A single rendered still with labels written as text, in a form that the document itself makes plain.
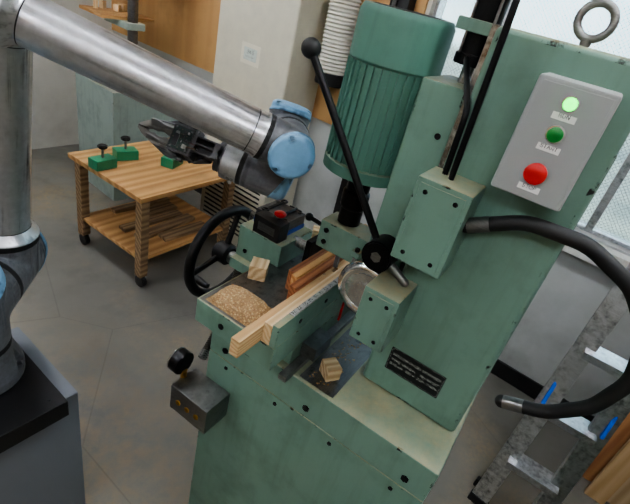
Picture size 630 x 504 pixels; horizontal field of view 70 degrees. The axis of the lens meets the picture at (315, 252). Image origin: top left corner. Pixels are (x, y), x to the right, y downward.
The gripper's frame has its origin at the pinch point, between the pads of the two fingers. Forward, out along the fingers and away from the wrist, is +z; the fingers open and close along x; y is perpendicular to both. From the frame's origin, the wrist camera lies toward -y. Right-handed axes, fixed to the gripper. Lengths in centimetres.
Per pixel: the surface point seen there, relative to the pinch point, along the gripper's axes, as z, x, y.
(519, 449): -141, 47, -46
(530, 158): -68, -9, 48
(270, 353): -46, 35, 18
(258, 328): -42, 31, 21
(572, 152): -72, -10, 51
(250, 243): -32.4, 16.0, -7.0
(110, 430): -6, 97, -60
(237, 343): -40, 34, 25
